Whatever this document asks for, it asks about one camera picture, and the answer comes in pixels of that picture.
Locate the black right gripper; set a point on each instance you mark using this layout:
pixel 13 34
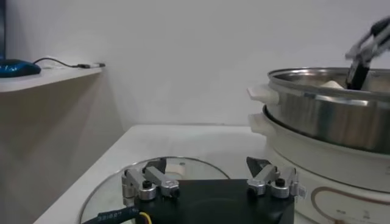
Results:
pixel 382 25

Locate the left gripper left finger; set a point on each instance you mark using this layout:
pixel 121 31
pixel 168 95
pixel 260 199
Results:
pixel 152 178

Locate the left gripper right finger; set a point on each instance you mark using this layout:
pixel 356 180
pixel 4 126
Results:
pixel 265 175

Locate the white steamed baozi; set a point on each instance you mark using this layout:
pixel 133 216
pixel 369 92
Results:
pixel 332 85

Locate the stainless steel steamer basket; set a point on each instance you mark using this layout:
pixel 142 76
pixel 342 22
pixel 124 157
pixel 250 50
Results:
pixel 320 121

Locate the white electric pot base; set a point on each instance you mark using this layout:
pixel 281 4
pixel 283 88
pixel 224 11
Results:
pixel 304 170

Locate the glass pot lid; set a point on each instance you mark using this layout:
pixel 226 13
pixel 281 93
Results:
pixel 103 194

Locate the white side table with mouse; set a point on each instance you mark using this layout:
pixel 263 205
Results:
pixel 45 77

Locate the blue computer mouse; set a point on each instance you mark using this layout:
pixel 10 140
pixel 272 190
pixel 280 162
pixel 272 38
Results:
pixel 16 68

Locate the dark laptop screen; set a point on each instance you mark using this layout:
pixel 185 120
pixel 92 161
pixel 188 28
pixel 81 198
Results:
pixel 2 30

